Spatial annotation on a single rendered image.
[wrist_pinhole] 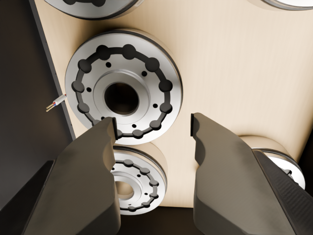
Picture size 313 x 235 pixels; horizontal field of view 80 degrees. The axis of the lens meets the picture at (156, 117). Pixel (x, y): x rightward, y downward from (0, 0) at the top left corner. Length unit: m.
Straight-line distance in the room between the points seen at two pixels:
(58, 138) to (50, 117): 0.03
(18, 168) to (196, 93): 0.17
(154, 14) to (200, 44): 0.05
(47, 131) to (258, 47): 0.21
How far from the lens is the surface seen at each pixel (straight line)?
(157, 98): 0.16
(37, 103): 0.21
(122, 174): 0.21
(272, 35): 0.20
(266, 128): 0.23
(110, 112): 0.17
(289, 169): 0.23
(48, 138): 0.22
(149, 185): 0.22
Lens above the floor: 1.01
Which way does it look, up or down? 61 degrees down
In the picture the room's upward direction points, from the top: 170 degrees counter-clockwise
